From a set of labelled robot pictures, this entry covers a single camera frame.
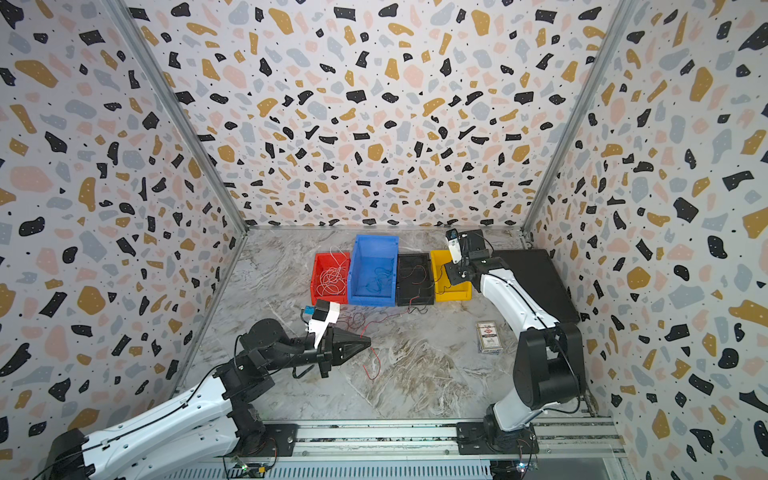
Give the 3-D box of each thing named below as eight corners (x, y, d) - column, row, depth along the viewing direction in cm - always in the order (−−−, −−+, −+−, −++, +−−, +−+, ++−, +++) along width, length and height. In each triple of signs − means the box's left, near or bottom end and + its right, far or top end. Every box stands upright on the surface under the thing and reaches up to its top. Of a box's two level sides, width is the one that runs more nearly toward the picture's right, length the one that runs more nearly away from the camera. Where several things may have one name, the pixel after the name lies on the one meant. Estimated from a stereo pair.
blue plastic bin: (349, 311, 101) (344, 293, 92) (357, 251, 118) (353, 231, 110) (397, 311, 101) (397, 293, 92) (398, 251, 118) (398, 231, 110)
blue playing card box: (479, 355, 91) (482, 349, 88) (474, 326, 97) (477, 320, 94) (499, 355, 91) (502, 349, 88) (493, 326, 97) (496, 320, 94)
